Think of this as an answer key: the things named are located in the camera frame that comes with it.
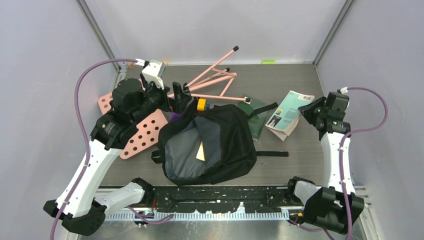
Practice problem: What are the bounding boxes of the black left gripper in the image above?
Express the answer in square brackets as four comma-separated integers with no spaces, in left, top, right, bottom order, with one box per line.
[131,73,191,125]

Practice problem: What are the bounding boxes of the teal paperback book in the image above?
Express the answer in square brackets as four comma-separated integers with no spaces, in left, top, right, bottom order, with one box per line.
[265,90,315,141]

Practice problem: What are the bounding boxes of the black student backpack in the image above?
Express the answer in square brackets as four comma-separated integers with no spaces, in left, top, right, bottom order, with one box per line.
[151,104,289,186]

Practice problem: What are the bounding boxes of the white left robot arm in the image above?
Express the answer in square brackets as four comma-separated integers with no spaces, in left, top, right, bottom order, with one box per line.
[43,78,192,236]

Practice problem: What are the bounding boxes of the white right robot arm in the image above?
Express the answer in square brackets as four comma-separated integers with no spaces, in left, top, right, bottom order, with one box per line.
[285,91,365,235]

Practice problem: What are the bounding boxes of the purple plastic stapler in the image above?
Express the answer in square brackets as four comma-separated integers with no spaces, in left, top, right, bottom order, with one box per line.
[169,112,183,122]

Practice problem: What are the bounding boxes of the pink perforated stand plate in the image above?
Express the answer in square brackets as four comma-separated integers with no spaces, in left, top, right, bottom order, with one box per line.
[97,92,168,160]

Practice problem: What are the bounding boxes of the dark green notebook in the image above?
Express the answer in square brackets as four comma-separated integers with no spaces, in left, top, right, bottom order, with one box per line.
[237,95,269,141]

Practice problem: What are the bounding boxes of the pink folding stand legs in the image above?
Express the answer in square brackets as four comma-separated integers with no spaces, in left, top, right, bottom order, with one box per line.
[186,45,252,104]

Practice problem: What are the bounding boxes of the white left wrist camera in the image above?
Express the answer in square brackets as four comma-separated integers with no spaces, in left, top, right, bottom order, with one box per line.
[141,59,167,90]

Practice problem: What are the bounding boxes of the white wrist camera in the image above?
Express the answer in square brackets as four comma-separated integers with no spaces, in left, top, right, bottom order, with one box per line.
[337,87,349,94]
[141,59,167,90]

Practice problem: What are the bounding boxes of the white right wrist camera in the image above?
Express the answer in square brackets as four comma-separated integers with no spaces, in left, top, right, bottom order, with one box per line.
[337,87,349,94]

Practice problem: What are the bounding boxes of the aluminium slotted rail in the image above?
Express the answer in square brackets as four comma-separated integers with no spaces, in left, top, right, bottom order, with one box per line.
[104,209,290,222]

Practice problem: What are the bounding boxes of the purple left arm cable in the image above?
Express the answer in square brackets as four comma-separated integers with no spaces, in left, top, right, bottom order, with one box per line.
[49,58,175,240]

